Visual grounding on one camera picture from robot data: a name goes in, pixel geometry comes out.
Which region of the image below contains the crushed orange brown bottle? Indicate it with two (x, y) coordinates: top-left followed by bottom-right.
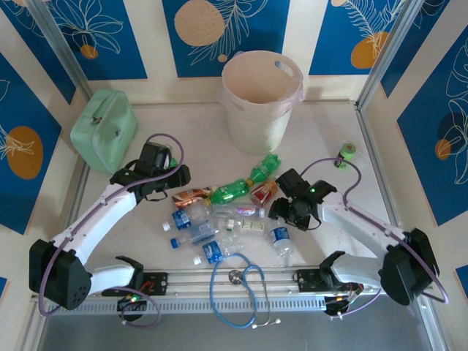
(171, 186), (217, 210)

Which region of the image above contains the Pepsi label bottle blue cap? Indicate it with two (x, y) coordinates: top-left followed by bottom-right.
(269, 225), (295, 260)

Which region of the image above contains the red label bottle white cap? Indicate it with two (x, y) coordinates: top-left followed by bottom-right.
(249, 178), (281, 205)

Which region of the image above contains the clear bottle green white label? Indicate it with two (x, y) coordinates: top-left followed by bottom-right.
(218, 217), (268, 234)

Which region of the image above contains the crushed green plastic bottle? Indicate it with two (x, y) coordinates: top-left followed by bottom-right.
(249, 153), (283, 185)

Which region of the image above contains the clear bottle with purple label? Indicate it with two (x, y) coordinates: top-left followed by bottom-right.
(211, 203), (267, 219)

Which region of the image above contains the blue label bottle white cap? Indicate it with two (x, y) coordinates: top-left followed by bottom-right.
(161, 205), (212, 232)
(193, 235), (244, 265)

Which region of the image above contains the green bottle with white label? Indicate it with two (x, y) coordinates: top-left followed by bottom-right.
(208, 178), (254, 205)

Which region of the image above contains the clear bottle with blue cap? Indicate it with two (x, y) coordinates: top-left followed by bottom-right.
(170, 222), (221, 250)

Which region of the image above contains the white plastic bin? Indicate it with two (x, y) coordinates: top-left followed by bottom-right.
(221, 50), (304, 155)

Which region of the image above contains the pink plastic bin liner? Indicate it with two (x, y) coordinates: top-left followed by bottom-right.
(218, 50), (306, 113)

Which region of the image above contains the mint green zip case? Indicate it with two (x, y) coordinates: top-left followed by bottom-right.
(69, 88), (139, 175)

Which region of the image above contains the green tape roll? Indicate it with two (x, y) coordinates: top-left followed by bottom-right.
(335, 143), (358, 170)

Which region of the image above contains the blue stethoscope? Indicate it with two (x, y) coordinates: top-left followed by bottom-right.
(209, 252), (282, 330)

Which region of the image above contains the black controller box with LED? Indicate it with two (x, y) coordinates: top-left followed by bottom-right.
(323, 290), (361, 316)
(116, 295), (148, 312)

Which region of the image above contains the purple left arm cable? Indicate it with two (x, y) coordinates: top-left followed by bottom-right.
(38, 133), (184, 327)

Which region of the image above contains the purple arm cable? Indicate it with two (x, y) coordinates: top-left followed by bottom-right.
(301, 157), (450, 319)
(38, 133), (184, 327)

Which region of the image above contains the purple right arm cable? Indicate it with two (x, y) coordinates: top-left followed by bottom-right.
(301, 157), (450, 319)

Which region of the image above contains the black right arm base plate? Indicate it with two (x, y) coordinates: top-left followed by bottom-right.
(293, 268), (363, 294)

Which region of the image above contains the aluminium table edge rail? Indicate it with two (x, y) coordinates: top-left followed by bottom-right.
(31, 263), (434, 303)

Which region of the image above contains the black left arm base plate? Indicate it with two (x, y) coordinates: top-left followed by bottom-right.
(101, 271), (170, 298)

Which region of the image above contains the grey slotted cable duct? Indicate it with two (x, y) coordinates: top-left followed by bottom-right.
(46, 300), (327, 316)

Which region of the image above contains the aluminium frame post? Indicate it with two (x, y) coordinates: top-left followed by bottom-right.
(355, 0), (422, 113)
(26, 0), (94, 102)

